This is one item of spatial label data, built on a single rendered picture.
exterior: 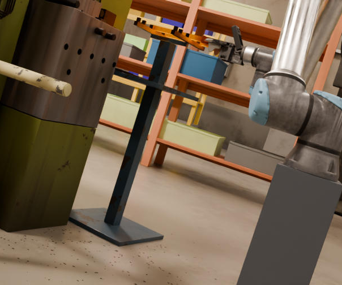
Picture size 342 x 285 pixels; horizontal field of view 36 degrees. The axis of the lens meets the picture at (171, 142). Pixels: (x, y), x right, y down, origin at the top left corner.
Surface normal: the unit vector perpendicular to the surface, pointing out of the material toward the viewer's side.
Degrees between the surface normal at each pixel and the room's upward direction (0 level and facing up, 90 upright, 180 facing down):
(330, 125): 90
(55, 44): 90
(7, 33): 90
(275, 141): 77
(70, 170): 90
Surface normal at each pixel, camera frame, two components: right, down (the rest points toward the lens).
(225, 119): -0.25, 0.00
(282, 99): 0.11, -0.25
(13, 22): 0.84, 0.31
